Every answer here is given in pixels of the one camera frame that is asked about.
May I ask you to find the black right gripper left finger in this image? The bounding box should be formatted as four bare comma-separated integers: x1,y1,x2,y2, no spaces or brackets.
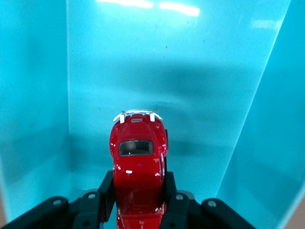
4,170,115,229

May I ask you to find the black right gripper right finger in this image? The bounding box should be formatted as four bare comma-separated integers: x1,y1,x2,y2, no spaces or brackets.
161,171,257,229

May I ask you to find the red beetle toy car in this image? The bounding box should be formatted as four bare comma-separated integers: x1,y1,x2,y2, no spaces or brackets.
109,109,170,229

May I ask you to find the blue plastic box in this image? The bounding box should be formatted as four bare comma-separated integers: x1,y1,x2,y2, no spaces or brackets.
0,0,305,229

